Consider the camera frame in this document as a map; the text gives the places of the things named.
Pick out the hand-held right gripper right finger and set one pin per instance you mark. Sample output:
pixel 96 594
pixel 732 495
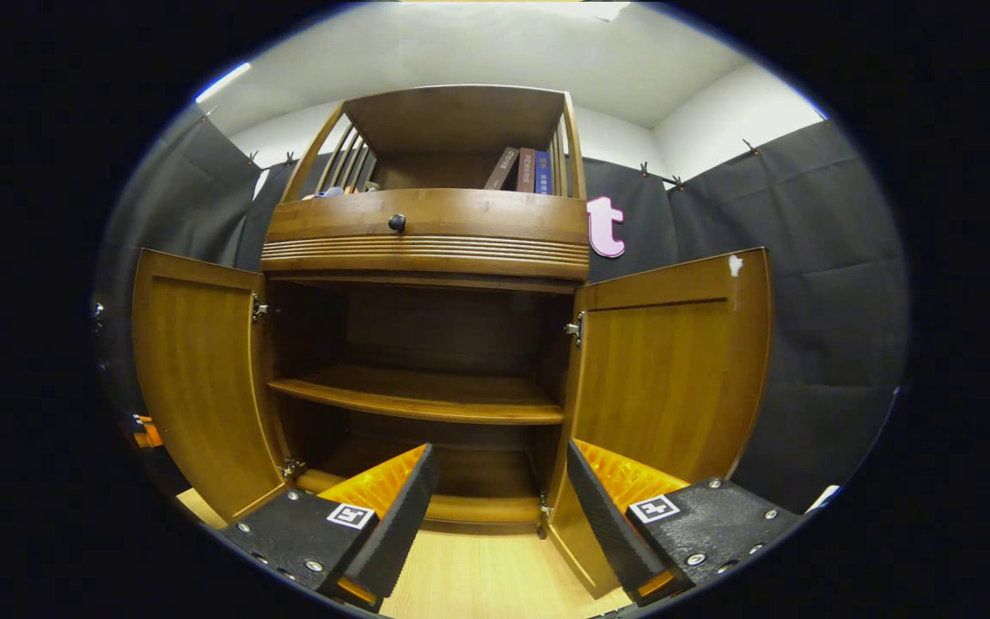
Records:
pixel 611 533

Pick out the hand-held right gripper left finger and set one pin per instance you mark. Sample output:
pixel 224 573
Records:
pixel 400 533

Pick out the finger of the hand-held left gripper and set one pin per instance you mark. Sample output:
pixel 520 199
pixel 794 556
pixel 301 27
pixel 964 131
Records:
pixel 148 434

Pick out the wooden shoe cabinet door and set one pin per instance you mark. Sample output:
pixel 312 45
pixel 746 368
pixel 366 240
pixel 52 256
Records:
pixel 667 387
pixel 203 378

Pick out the metal door hinge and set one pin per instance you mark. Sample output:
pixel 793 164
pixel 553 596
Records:
pixel 544 514
pixel 291 468
pixel 575 329
pixel 261 308

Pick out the wooden cabinet inner shelf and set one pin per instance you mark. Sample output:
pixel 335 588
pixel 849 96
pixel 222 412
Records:
pixel 426 395

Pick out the wooden cabinet drawer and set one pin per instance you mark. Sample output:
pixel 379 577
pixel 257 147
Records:
pixel 495 215

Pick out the white flat object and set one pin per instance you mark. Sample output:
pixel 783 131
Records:
pixel 822 499

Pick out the black backdrop cloth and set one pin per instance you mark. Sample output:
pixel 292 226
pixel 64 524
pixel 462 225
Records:
pixel 821 327

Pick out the blue cloth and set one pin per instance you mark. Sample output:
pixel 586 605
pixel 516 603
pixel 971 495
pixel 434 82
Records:
pixel 330 193

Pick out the black round drawer knob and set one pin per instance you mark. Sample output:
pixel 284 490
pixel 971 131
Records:
pixel 397 223

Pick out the blue book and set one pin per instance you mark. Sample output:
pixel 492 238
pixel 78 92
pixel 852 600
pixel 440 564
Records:
pixel 543 174

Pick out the upright red-brown book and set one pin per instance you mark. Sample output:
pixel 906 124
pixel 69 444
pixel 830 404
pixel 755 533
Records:
pixel 526 170

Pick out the leaning brown book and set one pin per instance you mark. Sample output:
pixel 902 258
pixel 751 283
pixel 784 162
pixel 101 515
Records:
pixel 502 168

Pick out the ceiling light panel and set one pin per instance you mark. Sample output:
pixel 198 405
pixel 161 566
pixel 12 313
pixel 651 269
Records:
pixel 512 7

